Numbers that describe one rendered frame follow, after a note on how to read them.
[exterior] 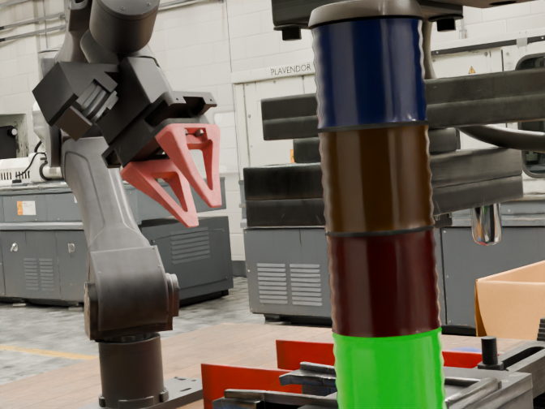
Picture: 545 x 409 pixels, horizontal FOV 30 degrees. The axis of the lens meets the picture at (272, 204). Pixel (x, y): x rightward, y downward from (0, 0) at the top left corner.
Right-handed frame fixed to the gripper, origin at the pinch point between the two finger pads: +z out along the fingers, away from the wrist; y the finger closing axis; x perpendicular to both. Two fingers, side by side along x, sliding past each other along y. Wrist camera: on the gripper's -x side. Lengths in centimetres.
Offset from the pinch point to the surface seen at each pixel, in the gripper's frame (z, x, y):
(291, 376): 18.3, -8.5, 6.8
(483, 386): 25.7, -9.8, 20.9
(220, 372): 12.7, 1.5, -7.8
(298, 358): 13.7, 13.0, -7.9
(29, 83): -523, 680, -654
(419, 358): 25, -39, 35
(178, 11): -441, 669, -429
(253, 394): 18.9, -15.5, 8.6
